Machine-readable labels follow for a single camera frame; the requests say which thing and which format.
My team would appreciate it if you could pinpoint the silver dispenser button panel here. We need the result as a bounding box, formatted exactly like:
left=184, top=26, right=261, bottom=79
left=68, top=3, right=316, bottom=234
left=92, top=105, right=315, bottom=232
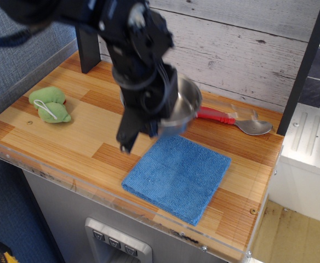
left=85, top=218, right=153, bottom=262

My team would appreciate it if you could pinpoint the black braided cable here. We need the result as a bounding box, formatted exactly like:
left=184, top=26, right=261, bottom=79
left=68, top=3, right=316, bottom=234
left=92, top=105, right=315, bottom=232
left=0, top=26, right=54, bottom=48

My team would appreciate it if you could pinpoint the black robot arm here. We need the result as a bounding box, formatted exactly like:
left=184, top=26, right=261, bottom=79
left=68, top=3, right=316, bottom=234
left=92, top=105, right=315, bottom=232
left=0, top=1, right=178, bottom=153

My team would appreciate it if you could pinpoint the black left frame post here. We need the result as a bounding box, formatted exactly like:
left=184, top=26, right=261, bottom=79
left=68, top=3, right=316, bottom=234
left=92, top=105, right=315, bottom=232
left=75, top=26, right=101, bottom=74

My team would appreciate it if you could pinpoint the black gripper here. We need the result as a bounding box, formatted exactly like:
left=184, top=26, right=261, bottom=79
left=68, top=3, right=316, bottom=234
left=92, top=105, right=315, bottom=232
left=112, top=62, right=178, bottom=153

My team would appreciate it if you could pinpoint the green plush toy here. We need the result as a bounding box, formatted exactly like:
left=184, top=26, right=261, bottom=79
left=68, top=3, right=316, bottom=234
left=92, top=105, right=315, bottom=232
left=28, top=86, right=72, bottom=123

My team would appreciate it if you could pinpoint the blue folded cloth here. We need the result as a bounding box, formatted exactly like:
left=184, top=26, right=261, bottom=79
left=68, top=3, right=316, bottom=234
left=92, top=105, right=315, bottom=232
left=122, top=136, right=231, bottom=226

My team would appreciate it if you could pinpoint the red handled metal spoon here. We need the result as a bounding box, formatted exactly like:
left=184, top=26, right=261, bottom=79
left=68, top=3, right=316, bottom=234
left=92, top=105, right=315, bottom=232
left=196, top=106, right=273, bottom=135

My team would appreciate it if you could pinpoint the yellow object at corner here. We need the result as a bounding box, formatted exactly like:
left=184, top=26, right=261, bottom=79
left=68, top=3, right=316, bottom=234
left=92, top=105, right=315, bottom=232
left=0, top=242, right=20, bottom=263

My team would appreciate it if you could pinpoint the clear acrylic table edge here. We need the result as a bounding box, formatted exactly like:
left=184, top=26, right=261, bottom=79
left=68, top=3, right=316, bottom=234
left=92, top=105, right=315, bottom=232
left=0, top=131, right=283, bottom=262

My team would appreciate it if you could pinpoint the white ribbed appliance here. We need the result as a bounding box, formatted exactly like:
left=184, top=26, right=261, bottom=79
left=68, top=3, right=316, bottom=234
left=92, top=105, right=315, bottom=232
left=268, top=104, right=320, bottom=221

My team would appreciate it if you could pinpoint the stainless steel tea pan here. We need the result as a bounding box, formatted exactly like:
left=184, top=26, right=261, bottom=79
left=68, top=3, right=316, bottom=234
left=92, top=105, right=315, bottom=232
left=119, top=74, right=259, bottom=138

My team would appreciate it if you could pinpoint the black frame post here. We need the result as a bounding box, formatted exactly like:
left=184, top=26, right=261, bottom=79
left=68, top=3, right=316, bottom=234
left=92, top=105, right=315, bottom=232
left=75, top=26, right=101, bottom=74
left=277, top=10, right=320, bottom=136

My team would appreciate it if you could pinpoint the black right frame post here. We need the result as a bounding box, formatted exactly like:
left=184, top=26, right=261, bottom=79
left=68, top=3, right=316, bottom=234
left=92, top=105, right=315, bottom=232
left=277, top=10, right=320, bottom=136

